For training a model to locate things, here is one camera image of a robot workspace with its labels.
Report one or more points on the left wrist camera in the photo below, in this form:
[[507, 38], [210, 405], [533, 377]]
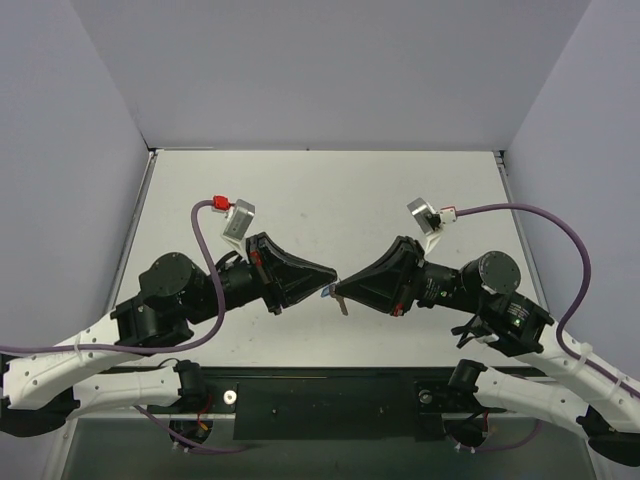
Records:
[[238, 220]]

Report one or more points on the silver key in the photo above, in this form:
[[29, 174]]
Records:
[[341, 304]]

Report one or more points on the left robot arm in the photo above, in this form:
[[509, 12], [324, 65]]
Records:
[[42, 391]]

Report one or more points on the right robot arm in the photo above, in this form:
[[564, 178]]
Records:
[[581, 400]]

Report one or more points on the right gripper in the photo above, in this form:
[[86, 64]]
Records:
[[408, 275]]

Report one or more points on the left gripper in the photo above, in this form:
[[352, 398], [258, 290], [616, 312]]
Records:
[[263, 273]]

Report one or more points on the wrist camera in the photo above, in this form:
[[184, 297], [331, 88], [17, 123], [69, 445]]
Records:
[[238, 220], [429, 221]]

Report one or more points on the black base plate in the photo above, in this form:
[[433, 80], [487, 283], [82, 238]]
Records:
[[364, 403]]

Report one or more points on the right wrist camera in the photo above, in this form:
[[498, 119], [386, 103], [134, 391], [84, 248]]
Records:
[[429, 221]]

